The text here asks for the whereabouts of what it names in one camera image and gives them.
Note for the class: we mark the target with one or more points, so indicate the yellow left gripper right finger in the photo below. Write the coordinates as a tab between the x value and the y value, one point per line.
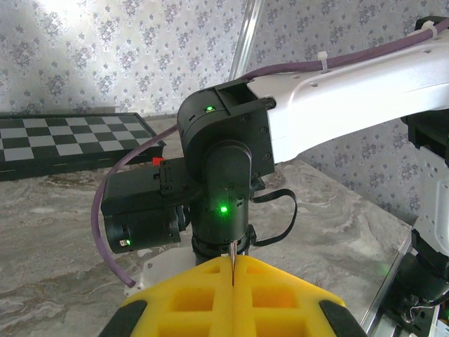
273	302

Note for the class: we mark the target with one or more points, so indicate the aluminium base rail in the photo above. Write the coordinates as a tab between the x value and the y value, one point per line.
389	316

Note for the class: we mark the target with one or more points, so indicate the black and white chessboard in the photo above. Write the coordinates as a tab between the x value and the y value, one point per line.
70	140

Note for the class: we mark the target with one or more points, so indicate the aluminium frame post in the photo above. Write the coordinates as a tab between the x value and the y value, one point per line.
245	38

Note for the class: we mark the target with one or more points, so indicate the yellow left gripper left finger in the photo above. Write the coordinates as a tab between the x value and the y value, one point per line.
189	305

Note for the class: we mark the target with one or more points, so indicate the small red block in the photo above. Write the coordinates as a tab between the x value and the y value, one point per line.
158	161

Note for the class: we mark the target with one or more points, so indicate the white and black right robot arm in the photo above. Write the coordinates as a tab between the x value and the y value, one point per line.
350	105

